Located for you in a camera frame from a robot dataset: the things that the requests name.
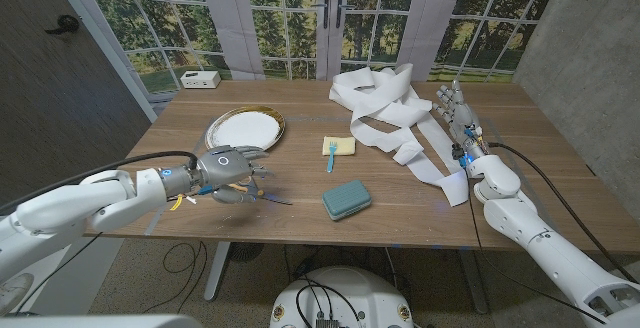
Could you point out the grey orange scissors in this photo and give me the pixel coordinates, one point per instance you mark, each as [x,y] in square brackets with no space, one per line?
[277,199]

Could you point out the white receipt paper strip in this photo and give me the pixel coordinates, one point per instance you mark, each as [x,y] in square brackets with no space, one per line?
[380,93]

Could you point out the printed window backdrop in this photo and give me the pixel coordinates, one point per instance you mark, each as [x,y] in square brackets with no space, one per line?
[165,28]

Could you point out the teal soapbox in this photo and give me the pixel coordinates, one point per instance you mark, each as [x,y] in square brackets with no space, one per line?
[346,199]

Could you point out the white table leg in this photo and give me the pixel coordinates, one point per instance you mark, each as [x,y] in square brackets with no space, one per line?
[217,273]

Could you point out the dark round floor fan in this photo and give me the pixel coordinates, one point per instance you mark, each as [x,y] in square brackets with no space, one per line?
[246,251]

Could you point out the white robot torso base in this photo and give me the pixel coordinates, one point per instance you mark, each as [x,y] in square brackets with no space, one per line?
[350,293]

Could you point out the yellow sponge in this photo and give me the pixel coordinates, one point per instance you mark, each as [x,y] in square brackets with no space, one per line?
[346,145]

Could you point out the white sneaker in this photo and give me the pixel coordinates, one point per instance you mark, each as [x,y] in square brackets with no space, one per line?
[12,293]

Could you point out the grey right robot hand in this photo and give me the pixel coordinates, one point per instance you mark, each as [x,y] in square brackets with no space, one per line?
[462,115]

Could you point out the white power box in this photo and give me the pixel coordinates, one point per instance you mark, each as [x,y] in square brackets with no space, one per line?
[200,79]

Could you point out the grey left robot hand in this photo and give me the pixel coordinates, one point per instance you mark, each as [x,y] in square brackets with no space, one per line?
[227,168]

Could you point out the blue plastic fork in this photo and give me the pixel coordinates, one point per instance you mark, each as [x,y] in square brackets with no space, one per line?
[330,160]

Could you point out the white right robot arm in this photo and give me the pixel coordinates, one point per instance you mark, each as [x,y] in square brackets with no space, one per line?
[550,248]

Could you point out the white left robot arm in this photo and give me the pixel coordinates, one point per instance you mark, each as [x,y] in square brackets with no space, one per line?
[75,208]

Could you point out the grey table leg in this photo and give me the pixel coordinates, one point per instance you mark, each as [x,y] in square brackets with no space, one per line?
[472,283]

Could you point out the gold rimmed paper plate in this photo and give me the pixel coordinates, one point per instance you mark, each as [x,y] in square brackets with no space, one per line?
[245,130]

